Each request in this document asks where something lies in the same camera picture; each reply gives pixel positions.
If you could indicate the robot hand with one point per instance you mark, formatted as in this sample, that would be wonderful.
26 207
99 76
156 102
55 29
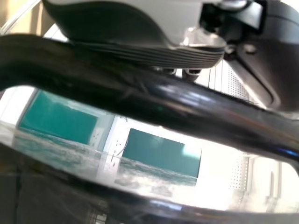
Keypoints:
144 28

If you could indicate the white socket strip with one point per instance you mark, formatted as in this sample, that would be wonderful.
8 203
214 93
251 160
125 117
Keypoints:
96 138

